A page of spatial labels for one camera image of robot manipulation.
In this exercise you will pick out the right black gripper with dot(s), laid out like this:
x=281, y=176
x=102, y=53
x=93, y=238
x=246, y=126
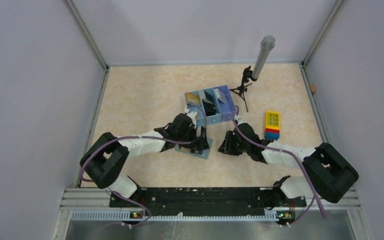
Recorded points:
x=226, y=147

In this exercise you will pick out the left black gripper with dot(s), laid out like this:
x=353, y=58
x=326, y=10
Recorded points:
x=200, y=145

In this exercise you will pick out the green leather card holder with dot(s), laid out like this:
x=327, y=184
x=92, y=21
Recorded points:
x=203, y=154

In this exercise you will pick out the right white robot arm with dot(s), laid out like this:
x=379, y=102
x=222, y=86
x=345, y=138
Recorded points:
x=327, y=173

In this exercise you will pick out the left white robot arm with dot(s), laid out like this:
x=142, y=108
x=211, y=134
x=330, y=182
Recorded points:
x=104, y=161

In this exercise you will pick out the light blue card tray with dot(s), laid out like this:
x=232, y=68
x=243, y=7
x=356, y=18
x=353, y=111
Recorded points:
x=201, y=118

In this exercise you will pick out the middle blue card tray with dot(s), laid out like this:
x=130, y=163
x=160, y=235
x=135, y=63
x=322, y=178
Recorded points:
x=208, y=93

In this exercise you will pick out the purple card tray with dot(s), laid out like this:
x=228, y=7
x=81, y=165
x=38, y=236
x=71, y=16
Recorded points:
x=226, y=109

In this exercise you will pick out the coloured toy brick block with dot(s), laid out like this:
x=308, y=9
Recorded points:
x=272, y=125

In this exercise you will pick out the grey cylinder on tripod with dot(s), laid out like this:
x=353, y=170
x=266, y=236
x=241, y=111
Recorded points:
x=266, y=45

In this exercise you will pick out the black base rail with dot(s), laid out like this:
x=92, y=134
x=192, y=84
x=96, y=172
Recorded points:
x=214, y=201

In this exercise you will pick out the small brown wall piece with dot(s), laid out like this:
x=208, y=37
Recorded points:
x=312, y=88

